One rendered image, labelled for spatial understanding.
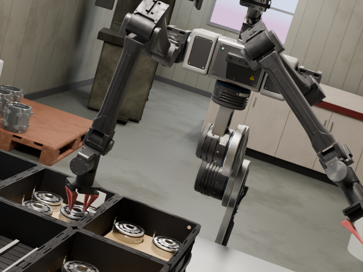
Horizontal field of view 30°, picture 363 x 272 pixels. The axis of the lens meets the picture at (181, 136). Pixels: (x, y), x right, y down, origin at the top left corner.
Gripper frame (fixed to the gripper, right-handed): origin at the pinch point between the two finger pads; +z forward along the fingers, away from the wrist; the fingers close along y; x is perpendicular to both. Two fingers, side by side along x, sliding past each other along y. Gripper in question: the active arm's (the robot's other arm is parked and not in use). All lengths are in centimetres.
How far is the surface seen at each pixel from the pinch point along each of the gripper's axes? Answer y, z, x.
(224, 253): 74, 22, 12
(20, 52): 118, 47, 447
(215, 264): 63, 22, 3
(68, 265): -12.7, 3.7, -29.3
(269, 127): 381, 67, 373
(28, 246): -18.7, 7.0, -13.1
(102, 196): 13.7, 0.6, 11.6
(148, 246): 23.4, 7.8, -10.0
